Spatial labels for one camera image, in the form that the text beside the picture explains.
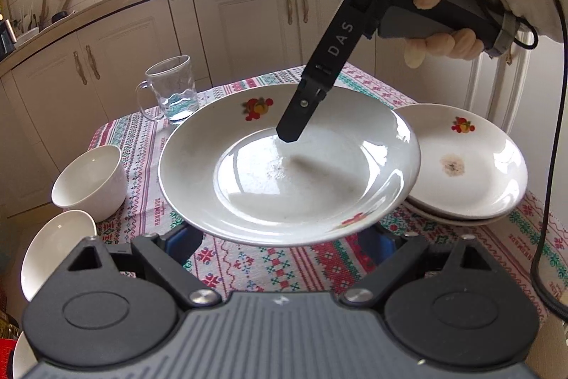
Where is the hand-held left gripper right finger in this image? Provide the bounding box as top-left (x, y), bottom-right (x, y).
top-left (339, 223), bottom-right (490, 309)

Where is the patterned tablecloth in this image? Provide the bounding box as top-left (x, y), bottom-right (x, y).
top-left (89, 64), bottom-right (568, 326)

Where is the white floral plate with stain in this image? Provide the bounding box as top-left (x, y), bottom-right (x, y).
top-left (393, 104), bottom-right (529, 221)

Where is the utensil drying rack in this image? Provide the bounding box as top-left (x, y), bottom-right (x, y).
top-left (13, 0), bottom-right (76, 40)

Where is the white ceramic bowl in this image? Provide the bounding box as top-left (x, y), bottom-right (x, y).
top-left (12, 330), bottom-right (38, 379)
top-left (21, 210), bottom-right (97, 302)
top-left (51, 145), bottom-right (128, 223)

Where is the clear glass mug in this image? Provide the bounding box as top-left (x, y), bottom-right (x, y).
top-left (135, 56), bottom-right (200, 126)

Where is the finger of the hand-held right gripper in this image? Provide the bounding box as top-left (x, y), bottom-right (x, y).
top-left (276, 78), bottom-right (330, 144)

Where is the black cable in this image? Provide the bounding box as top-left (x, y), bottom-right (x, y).
top-left (437, 0), bottom-right (568, 318)

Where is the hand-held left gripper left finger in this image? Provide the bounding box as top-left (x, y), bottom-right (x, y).
top-left (66, 223), bottom-right (223, 310)

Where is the deep white floral plate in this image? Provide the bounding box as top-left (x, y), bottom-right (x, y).
top-left (158, 83), bottom-right (421, 247)

